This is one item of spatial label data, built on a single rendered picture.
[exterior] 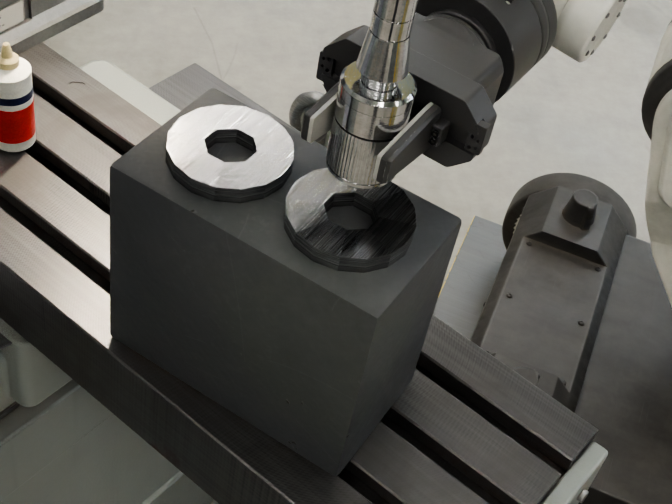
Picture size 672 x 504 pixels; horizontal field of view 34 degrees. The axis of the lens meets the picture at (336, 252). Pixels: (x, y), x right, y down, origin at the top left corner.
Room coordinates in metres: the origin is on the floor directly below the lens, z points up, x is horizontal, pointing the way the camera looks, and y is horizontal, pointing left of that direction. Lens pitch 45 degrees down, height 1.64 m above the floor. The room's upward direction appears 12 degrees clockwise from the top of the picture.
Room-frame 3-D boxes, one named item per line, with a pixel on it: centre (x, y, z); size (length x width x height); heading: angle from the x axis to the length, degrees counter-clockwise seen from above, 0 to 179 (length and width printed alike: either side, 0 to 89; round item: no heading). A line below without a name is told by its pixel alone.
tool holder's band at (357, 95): (0.54, 0.00, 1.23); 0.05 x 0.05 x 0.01
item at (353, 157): (0.54, 0.00, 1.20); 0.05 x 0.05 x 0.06
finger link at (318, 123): (0.56, 0.02, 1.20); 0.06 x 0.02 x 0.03; 154
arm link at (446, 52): (0.63, -0.04, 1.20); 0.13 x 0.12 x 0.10; 64
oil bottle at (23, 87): (0.76, 0.32, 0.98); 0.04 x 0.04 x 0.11
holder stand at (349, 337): (0.56, 0.04, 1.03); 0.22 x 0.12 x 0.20; 66
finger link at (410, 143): (0.53, -0.03, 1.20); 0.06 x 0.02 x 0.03; 154
